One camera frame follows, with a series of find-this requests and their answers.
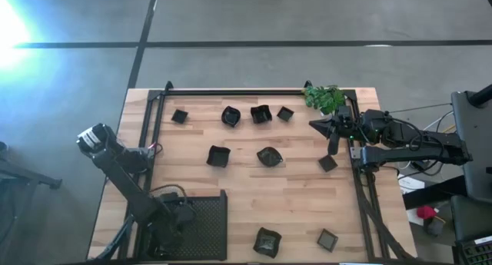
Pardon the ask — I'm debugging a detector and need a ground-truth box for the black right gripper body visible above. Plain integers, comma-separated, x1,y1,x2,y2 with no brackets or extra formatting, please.
335,105,364,142

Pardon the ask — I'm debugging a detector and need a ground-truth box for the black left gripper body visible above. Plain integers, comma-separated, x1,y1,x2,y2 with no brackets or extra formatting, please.
151,197,182,235

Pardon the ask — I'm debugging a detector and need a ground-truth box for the small square black plate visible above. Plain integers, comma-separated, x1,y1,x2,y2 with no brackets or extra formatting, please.
171,108,189,124
317,228,340,253
317,154,339,173
277,106,295,123

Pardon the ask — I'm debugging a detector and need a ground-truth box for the leaf shaped black plate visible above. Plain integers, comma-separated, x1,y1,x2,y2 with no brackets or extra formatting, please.
256,146,284,168

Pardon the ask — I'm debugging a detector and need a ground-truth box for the wavy square black plate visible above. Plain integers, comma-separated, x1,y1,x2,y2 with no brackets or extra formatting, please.
206,144,232,168
250,104,273,125

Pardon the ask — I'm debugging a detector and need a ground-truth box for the large wavy black plate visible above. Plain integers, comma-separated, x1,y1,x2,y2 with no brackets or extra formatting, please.
252,227,283,259

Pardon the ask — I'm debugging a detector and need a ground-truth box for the green plant in white pot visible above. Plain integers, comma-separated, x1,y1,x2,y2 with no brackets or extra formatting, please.
303,84,347,116

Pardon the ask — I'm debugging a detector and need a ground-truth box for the black perforated metal tray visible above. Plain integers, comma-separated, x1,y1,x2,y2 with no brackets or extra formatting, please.
137,189,228,262

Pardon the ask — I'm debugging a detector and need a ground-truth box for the white paper sheet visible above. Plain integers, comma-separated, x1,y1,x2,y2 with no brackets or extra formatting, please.
397,174,426,195

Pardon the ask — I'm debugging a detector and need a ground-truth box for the red round object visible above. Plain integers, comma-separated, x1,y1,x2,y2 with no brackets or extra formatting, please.
417,205,439,221

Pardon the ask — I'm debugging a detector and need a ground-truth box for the dark equipment cart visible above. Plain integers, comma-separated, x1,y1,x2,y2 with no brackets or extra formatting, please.
401,84,492,210

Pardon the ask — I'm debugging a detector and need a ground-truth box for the grey round object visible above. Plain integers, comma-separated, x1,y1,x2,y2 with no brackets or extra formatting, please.
424,217,446,237

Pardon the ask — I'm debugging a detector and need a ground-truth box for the black floor stand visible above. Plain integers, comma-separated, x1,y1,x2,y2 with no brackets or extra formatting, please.
0,141,63,191

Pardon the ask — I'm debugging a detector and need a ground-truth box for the black seat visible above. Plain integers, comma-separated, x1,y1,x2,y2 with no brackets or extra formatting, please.
449,195,492,243

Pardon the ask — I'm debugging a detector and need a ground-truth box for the dark plastic crate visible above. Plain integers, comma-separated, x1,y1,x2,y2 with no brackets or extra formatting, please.
452,236,492,265

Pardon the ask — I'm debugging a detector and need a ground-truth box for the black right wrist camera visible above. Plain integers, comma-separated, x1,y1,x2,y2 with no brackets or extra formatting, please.
308,117,337,140

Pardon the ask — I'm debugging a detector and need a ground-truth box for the thin black cable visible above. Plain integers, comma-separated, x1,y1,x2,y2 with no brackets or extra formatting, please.
382,102,453,115

